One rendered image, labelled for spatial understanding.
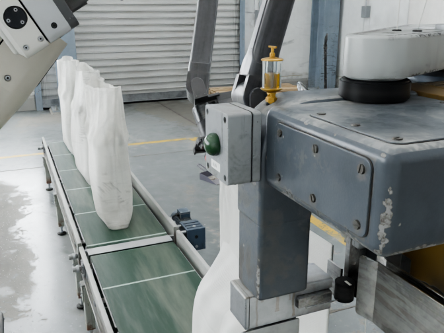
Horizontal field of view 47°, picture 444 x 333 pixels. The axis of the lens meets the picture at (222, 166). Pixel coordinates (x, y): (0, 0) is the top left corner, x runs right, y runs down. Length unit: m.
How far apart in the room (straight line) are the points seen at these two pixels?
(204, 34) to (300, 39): 8.10
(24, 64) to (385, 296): 0.75
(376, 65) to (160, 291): 1.60
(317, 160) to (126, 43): 7.77
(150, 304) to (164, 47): 6.69
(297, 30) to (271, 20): 8.42
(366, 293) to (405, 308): 0.07
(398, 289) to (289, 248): 0.15
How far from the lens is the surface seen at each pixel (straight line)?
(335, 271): 0.84
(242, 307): 0.75
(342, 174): 0.50
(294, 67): 9.46
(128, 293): 2.10
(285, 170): 0.60
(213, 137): 0.64
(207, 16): 1.42
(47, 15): 0.90
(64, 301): 2.86
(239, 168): 0.63
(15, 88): 1.07
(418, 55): 0.71
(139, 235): 2.58
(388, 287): 0.74
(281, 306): 0.77
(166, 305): 2.01
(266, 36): 1.00
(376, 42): 0.66
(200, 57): 1.36
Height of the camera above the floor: 1.45
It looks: 17 degrees down
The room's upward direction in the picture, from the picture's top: straight up
